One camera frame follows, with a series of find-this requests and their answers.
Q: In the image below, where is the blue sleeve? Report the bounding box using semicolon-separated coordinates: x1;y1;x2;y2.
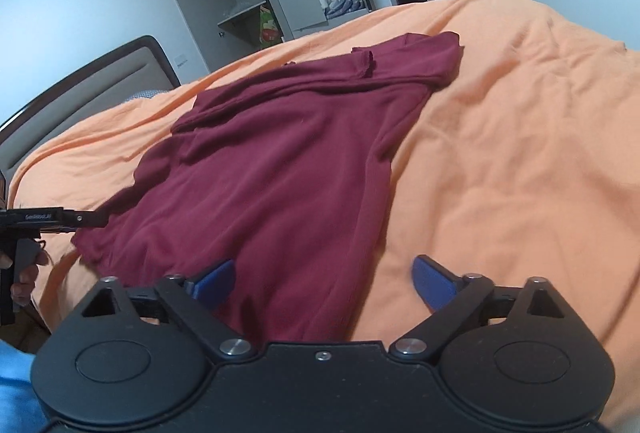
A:
0;341;47;433

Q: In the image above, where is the dark red shirt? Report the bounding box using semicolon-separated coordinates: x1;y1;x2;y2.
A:
73;32;462;343

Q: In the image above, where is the person's left hand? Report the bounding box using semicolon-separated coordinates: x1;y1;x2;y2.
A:
0;172;51;309

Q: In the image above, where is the dark wood padded headboard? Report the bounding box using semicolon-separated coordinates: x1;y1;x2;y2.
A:
1;35;180;179

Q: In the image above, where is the blue folded cloth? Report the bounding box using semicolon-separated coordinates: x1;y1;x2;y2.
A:
326;0;367;20

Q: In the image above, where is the orange bed cover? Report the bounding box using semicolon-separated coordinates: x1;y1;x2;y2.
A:
6;0;640;364

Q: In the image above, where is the blue checkered pillow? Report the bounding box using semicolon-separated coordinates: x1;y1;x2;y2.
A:
125;89;165;102

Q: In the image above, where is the colourful bag in wardrobe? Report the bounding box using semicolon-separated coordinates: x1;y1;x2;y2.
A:
258;5;282;48

